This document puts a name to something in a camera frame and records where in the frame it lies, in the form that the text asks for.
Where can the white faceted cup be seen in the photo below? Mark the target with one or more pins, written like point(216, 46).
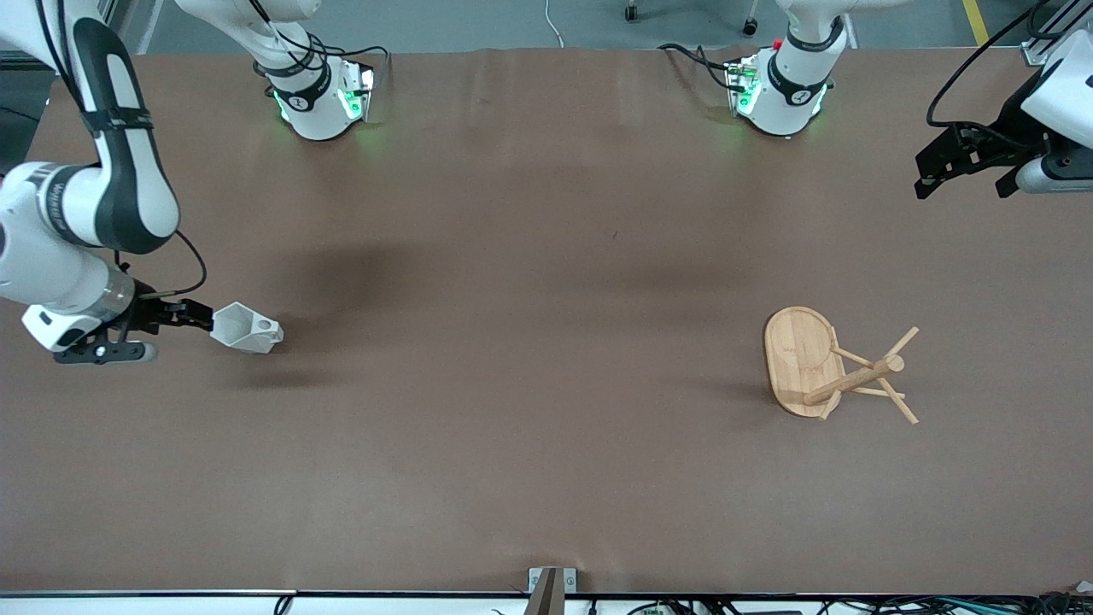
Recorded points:
point(243, 329)

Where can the brown table cover sheet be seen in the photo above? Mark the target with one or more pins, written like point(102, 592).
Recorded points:
point(512, 427)

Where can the yellow floor tape strip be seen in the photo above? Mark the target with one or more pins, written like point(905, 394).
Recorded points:
point(975, 21)

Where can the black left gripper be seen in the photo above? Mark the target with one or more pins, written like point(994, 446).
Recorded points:
point(1014, 118)

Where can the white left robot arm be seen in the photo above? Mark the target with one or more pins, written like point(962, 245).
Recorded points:
point(790, 85)

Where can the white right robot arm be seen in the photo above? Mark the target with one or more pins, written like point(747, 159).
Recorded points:
point(128, 188)

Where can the aluminium frame profile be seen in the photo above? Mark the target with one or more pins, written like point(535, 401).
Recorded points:
point(1046, 43)

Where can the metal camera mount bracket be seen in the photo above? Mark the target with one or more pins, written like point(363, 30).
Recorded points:
point(551, 589)

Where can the wooden cup rack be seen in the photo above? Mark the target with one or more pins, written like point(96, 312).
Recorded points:
point(803, 359)

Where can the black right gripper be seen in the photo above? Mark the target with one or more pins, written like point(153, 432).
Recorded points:
point(146, 313)

